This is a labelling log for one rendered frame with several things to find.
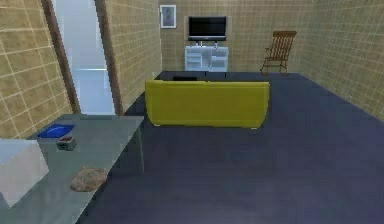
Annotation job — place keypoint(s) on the black television set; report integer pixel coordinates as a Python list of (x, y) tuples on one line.
[(207, 28)]

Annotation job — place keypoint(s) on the white television cabinet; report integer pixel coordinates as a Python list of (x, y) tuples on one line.
[(206, 58)]

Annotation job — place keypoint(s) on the small dark stacked box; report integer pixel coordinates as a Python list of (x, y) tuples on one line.
[(66, 143)]

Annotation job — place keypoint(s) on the brown round bread loaf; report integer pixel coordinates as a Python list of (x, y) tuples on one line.
[(88, 179)]

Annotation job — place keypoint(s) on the grey table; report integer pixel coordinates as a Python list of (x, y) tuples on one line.
[(90, 146)]

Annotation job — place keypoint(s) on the black low coffee table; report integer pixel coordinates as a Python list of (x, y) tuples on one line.
[(193, 76)]

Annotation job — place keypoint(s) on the blue flat plate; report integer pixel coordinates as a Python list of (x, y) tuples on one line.
[(56, 130)]

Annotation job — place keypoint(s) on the brown wooden rocking chair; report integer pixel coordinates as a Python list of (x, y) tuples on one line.
[(279, 52)]

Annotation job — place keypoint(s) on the white framed wall picture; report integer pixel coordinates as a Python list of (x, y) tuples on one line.
[(168, 16)]

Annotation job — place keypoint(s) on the yellow sofa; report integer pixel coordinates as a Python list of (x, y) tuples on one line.
[(206, 103)]

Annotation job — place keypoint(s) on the brown framed doorway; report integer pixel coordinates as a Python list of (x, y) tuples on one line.
[(110, 60)]

